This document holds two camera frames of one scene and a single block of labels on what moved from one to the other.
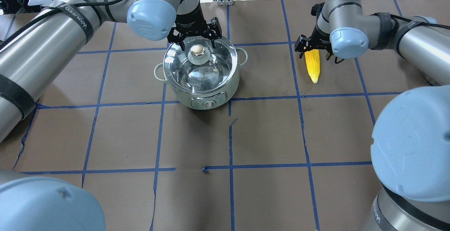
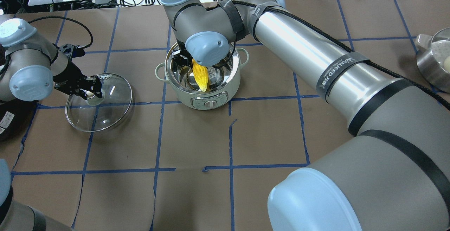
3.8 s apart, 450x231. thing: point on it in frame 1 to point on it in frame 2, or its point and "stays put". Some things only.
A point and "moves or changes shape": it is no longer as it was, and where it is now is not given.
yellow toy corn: [312, 59] moves or changes shape
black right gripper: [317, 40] to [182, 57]
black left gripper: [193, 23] to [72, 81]
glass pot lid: [200, 68] to [95, 114]
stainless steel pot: [203, 77] stays put
